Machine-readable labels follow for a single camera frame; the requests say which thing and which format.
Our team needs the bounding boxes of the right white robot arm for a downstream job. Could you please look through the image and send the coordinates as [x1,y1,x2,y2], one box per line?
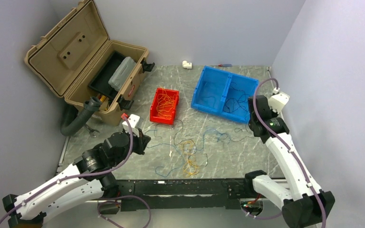
[243,93,335,228]

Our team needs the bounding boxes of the grey plastic organizer box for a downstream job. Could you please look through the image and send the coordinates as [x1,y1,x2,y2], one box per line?
[108,57,136,92]

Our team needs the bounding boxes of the black thin cable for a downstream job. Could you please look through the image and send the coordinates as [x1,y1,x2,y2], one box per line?
[221,82,253,114]
[152,119,256,167]

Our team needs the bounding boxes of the red handled screwdriver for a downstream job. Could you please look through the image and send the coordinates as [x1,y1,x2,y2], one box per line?
[217,64,232,67]

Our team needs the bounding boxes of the white pipe elbow fitting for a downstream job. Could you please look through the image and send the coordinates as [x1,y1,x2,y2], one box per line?
[182,60,192,69]

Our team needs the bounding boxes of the grey corrugated hose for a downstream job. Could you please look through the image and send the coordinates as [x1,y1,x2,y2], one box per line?
[60,96,103,137]

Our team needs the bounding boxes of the blue double plastic bin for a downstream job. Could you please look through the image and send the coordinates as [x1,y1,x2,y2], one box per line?
[191,66,259,123]

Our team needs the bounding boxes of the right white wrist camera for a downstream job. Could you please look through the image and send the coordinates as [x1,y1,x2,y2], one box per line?
[268,87,290,114]

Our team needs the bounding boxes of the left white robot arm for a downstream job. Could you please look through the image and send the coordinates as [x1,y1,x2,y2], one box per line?
[2,128,151,228]

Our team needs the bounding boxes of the red small plastic bin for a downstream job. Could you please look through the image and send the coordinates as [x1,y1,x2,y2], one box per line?
[149,87,179,125]

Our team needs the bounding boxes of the steel wrench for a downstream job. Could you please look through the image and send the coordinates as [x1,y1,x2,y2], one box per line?
[83,124,100,138]

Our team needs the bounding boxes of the tan open tool case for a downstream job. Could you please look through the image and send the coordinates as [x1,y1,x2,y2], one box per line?
[24,0,154,126]

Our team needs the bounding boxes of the black tray in case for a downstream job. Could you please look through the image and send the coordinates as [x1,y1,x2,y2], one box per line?
[88,51,125,100]

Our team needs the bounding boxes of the yellow tools in case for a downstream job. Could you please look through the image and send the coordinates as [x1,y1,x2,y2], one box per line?
[93,94,113,112]

